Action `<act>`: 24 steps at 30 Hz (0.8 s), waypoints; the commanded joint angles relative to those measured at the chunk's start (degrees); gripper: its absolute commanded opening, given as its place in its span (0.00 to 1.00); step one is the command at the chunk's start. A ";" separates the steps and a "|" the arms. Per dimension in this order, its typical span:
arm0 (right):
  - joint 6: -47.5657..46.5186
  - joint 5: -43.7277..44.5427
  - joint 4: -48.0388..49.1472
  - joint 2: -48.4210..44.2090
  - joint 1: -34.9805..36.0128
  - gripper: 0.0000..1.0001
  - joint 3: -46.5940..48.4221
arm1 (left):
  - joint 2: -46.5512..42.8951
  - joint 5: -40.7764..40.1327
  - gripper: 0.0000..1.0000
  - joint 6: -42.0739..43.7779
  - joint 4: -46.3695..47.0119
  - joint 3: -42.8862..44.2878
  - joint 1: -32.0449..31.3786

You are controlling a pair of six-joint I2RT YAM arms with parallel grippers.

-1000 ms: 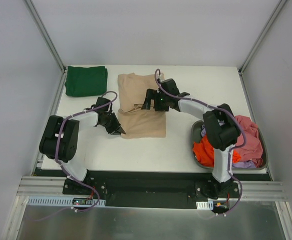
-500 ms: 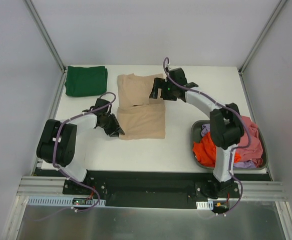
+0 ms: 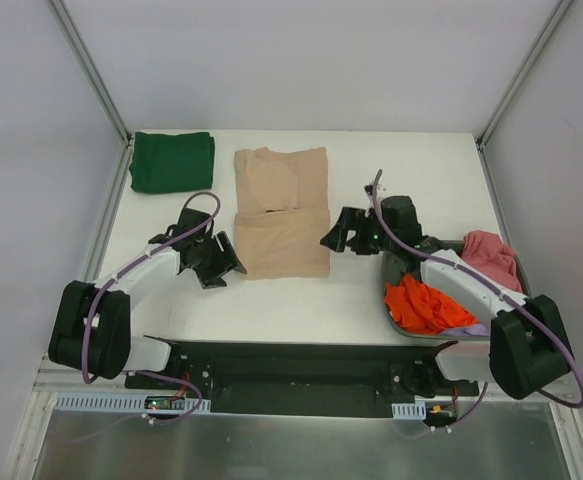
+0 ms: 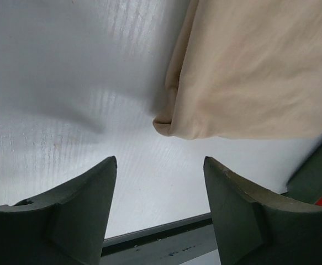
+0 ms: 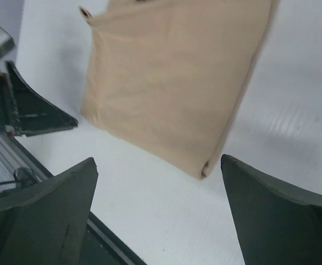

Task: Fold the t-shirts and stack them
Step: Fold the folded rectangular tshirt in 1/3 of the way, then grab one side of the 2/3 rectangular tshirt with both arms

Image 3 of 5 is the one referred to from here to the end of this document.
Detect beige t shirt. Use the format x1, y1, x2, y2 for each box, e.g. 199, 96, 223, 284
234, 147, 330, 280

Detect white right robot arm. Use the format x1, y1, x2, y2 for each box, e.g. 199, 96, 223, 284
220, 196, 575, 399

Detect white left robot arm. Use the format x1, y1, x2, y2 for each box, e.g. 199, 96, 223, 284
47, 207, 242, 389

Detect grey plastic bin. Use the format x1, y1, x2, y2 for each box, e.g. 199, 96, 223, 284
381, 239, 531, 341

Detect orange t shirt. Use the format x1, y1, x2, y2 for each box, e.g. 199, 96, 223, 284
384, 274, 479, 335

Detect pink t shirt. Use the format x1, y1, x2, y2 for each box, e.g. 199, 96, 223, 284
461, 230, 523, 293

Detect folded green t shirt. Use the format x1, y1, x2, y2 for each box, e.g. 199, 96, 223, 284
129, 132, 215, 195

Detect lilac t shirt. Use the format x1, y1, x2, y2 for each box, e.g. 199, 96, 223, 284
441, 322, 490, 337

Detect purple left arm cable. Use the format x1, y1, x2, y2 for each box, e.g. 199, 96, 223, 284
65, 191, 222, 444

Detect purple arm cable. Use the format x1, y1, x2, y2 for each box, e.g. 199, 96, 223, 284
365, 168, 583, 436
65, 191, 222, 444

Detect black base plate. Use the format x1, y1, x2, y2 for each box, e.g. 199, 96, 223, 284
65, 337, 542, 419

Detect white slotted cable duct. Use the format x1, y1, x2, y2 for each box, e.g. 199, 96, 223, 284
55, 393, 211, 415

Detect aluminium frame rail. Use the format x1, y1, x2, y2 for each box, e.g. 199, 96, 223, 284
34, 349, 575, 404

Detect left aluminium corner post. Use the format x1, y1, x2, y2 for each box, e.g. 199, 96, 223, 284
46, 0, 136, 147

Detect aluminium corner post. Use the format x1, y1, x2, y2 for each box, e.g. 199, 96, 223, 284
46, 0, 136, 147
476, 0, 576, 152

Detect right aluminium corner post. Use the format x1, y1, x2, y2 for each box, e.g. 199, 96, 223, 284
476, 0, 576, 152

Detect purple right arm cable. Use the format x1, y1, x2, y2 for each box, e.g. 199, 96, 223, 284
365, 168, 583, 436

